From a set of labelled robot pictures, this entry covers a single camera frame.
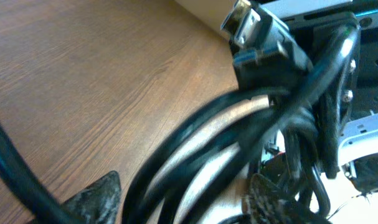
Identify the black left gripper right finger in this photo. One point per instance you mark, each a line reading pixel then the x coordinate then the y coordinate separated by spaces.
pixel 265 202

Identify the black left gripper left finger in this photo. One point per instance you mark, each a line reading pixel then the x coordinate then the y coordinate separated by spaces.
pixel 96 203

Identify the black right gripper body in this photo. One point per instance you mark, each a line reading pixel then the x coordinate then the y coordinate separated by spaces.
pixel 313 35

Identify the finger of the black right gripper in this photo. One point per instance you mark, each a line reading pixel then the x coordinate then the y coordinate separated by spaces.
pixel 333 115

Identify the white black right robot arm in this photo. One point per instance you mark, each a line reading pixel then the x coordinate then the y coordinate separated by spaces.
pixel 359 141

